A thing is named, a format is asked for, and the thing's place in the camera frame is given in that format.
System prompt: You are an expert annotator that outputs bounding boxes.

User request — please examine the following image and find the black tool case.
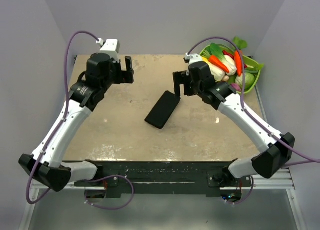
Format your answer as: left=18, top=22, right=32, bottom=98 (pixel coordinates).
left=144, top=91, right=181, bottom=129

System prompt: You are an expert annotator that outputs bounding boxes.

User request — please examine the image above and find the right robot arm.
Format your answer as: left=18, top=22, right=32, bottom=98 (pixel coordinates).
left=173, top=61, right=296, bottom=187

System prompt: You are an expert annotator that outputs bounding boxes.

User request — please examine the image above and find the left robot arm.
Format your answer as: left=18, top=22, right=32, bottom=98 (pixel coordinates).
left=18, top=53, right=134, bottom=192

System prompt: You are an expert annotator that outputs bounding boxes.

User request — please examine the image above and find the toy napa cabbage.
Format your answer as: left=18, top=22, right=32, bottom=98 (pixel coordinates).
left=201, top=56, right=226, bottom=82

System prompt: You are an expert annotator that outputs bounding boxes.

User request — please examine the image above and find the toy carrot left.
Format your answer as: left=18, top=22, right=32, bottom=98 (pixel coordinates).
left=208, top=55, right=230, bottom=73

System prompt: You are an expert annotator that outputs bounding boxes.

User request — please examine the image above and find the toy carrot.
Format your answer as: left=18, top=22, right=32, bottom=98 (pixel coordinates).
left=208, top=55, right=230, bottom=73
left=232, top=36, right=248, bottom=77

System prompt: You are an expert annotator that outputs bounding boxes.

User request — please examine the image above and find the toy mushroom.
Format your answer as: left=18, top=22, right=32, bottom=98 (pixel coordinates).
left=221, top=75, right=230, bottom=82

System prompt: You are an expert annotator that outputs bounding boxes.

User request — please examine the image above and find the toy bok choy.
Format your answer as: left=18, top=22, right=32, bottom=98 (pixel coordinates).
left=209, top=43, right=237, bottom=76

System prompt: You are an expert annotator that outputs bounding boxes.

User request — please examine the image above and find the toy purple onion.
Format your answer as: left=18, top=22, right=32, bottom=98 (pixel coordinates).
left=230, top=83, right=242, bottom=92

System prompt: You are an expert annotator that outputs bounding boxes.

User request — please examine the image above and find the toy red chili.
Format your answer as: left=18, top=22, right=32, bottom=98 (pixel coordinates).
left=222, top=50, right=247, bottom=72

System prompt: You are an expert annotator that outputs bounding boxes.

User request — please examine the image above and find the toy green cabbage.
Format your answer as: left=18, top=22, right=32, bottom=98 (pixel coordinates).
left=235, top=72, right=256, bottom=91

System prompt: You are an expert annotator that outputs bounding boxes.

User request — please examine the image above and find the green vegetable tray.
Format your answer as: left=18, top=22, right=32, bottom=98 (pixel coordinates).
left=200, top=43, right=264, bottom=94

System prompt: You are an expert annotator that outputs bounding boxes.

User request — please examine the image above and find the toy carrot right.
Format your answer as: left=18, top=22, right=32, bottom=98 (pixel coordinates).
left=232, top=36, right=248, bottom=77

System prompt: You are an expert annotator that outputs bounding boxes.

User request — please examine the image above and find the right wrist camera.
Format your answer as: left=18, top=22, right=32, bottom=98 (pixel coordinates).
left=183, top=53, right=203, bottom=65

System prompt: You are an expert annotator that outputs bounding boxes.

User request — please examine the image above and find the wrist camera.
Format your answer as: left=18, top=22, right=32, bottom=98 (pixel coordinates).
left=183, top=53, right=203, bottom=65
left=96, top=38, right=120, bottom=63

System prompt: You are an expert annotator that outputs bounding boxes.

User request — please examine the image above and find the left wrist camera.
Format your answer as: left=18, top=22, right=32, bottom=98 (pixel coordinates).
left=96, top=38, right=120, bottom=63

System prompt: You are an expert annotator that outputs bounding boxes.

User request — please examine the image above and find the aluminium rail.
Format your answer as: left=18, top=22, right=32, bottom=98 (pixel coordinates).
left=31, top=167, right=296, bottom=191

